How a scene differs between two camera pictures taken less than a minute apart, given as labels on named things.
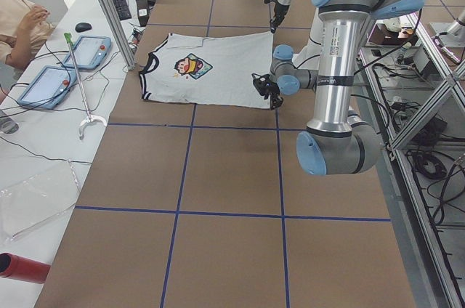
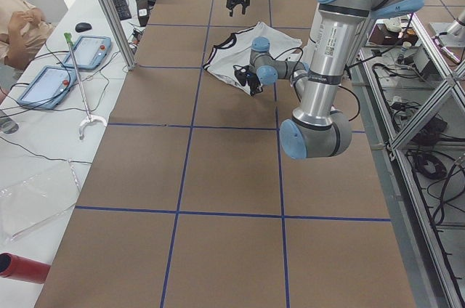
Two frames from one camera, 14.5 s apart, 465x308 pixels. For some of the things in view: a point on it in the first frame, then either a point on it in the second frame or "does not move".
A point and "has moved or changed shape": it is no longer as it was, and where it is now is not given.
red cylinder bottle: x=17 y=267 does not move
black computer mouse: x=82 y=27 does not move
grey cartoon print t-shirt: x=210 y=68 has moved or changed shape
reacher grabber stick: x=69 y=39 does not move
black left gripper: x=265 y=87 -> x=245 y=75
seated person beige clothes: x=24 y=29 does not move
